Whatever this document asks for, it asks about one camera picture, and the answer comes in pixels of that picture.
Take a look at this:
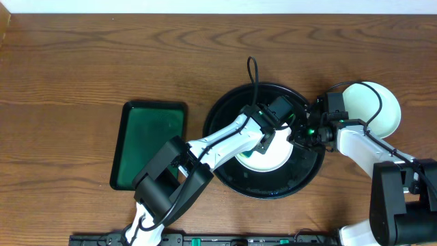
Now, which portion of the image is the green yellow sponge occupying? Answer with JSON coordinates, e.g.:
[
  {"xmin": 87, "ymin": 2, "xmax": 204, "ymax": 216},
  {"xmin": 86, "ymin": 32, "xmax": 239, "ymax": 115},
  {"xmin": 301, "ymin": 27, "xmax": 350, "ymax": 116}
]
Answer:
[{"xmin": 239, "ymin": 150, "xmax": 253, "ymax": 158}]

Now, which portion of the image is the white plate with green stain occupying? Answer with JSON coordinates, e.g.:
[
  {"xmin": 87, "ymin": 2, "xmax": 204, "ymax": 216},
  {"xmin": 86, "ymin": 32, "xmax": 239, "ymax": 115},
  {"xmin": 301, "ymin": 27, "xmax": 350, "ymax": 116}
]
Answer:
[{"xmin": 236, "ymin": 127, "xmax": 293, "ymax": 172}]

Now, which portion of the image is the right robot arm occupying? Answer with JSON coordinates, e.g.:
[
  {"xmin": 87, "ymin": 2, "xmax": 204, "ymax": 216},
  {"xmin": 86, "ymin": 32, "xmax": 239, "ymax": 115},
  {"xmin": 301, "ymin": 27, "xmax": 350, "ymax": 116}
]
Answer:
[{"xmin": 288, "ymin": 92, "xmax": 436, "ymax": 245}]

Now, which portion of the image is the green rectangular tray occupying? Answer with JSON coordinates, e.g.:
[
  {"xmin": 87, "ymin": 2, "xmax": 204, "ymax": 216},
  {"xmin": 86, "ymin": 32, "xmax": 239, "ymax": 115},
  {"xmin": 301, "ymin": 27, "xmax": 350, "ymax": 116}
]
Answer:
[{"xmin": 109, "ymin": 100, "xmax": 188, "ymax": 191}]

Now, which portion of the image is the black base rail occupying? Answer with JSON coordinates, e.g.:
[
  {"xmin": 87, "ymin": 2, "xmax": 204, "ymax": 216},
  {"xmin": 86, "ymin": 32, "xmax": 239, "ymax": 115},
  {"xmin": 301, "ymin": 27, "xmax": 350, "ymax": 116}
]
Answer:
[{"xmin": 68, "ymin": 233, "xmax": 340, "ymax": 246}]

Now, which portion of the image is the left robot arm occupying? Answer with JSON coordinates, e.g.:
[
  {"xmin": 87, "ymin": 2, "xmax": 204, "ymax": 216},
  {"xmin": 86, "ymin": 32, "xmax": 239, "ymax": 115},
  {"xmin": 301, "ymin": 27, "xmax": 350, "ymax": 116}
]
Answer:
[{"xmin": 122, "ymin": 96, "xmax": 294, "ymax": 245}]

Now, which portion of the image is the mint plate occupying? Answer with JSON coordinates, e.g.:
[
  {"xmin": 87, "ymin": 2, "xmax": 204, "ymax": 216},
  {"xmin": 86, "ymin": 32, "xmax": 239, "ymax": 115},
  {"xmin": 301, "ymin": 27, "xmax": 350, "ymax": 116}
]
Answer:
[{"xmin": 343, "ymin": 81, "xmax": 401, "ymax": 139}]

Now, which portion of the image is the round black serving tray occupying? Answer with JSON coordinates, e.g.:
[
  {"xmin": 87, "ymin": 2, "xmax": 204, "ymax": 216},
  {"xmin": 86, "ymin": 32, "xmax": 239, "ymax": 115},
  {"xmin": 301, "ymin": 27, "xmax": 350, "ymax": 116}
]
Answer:
[{"xmin": 203, "ymin": 84, "xmax": 325, "ymax": 200}]

